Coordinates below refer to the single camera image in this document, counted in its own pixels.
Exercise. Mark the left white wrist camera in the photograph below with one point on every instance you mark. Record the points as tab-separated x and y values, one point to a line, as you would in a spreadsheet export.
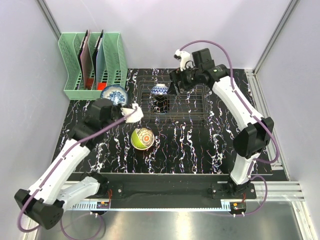
132	114

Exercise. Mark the green plastic file organizer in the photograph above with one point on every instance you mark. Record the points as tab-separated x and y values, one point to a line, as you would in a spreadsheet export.
115	64

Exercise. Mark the left orange connector box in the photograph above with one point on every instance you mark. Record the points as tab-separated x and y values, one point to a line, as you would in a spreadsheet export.
103	205

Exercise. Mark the blue floral white bowl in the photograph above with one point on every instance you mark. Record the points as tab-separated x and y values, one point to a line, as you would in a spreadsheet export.
116	93

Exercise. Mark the light blue board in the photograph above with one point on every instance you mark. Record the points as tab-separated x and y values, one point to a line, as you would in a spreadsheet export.
98	59

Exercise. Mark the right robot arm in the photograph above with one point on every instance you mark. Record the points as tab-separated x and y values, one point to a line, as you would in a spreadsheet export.
255	130

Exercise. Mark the wire dish rack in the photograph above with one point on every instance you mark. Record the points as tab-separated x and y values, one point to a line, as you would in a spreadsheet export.
187	106

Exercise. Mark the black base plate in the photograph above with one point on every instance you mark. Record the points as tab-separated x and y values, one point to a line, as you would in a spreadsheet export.
173	191

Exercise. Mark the black marble pattern mat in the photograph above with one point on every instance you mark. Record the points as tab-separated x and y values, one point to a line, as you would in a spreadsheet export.
178	148

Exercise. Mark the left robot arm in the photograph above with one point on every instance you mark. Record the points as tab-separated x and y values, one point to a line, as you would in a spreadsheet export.
46	201

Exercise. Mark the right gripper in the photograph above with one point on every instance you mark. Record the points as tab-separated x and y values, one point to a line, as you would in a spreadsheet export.
176	76

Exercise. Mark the aluminium frame rail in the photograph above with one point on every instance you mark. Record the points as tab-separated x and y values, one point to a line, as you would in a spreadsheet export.
279	191

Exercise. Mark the dark red block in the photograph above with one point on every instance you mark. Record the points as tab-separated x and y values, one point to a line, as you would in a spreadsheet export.
89	83

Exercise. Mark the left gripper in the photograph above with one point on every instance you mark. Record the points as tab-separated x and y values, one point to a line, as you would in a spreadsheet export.
118	108

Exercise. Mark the green patterned bowl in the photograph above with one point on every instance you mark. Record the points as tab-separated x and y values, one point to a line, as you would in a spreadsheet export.
142	138

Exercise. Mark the right orange connector box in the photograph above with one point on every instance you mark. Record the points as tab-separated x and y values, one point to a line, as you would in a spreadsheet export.
238	206

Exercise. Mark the orange connector box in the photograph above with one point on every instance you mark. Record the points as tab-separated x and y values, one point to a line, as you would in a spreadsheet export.
103	205
238	206

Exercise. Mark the blue zigzag pattern bowl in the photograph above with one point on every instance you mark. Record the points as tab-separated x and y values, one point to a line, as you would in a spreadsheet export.
159	89

